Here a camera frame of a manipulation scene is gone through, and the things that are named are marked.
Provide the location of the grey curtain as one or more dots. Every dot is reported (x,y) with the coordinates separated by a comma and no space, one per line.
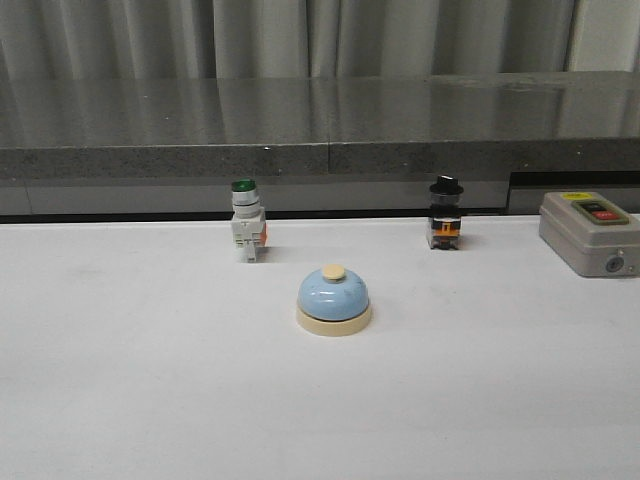
(323,39)

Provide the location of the green push button switch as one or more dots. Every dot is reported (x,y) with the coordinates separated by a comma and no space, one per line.
(248,223)

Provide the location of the black selector knob switch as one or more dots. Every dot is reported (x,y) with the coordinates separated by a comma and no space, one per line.
(444,223)

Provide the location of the grey stone counter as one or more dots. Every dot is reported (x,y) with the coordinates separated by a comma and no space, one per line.
(169,148)

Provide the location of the grey push button box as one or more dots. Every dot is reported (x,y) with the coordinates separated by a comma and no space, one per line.
(593,235)

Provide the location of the blue and cream call bell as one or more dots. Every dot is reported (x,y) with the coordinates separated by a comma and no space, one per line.
(333,301)

